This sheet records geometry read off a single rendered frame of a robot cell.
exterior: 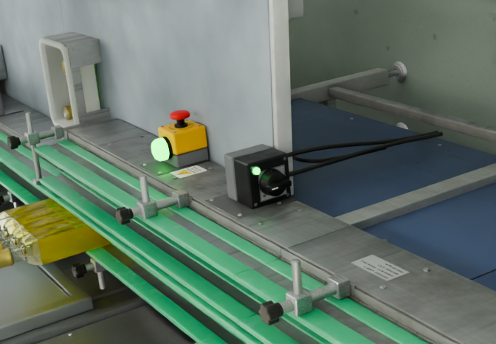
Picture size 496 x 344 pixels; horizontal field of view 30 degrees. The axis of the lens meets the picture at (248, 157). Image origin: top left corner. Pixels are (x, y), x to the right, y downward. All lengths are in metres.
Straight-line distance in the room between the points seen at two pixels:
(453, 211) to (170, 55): 0.67
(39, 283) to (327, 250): 0.88
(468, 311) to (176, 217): 0.60
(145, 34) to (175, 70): 0.14
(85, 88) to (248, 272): 0.96
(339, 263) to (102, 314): 0.75
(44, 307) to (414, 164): 0.79
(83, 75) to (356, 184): 0.80
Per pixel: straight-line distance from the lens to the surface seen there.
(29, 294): 2.03
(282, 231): 1.43
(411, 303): 1.20
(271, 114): 1.56
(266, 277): 1.34
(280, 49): 1.53
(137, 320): 1.91
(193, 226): 1.54
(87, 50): 2.19
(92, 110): 2.21
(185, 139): 1.76
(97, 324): 1.93
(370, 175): 1.70
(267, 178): 1.50
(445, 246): 1.40
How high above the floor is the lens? 1.54
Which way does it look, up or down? 28 degrees down
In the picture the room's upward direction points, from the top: 106 degrees counter-clockwise
